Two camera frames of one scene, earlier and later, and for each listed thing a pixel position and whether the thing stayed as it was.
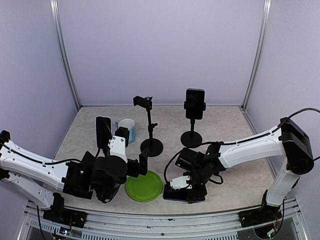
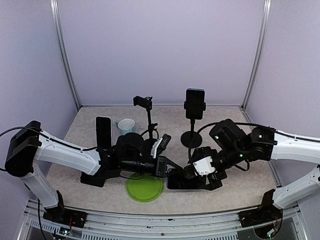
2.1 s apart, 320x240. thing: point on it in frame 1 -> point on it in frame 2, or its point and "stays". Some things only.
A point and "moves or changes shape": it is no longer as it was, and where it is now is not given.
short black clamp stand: (192, 139) stays
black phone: (195, 98) stays
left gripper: (143, 169) -> (161, 166)
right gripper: (197, 195) -> (215, 180)
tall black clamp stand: (155, 148) stays
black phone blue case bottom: (177, 195) moves or changes shape
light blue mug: (130, 124) stays
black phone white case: (103, 130) stays
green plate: (145, 188) stays
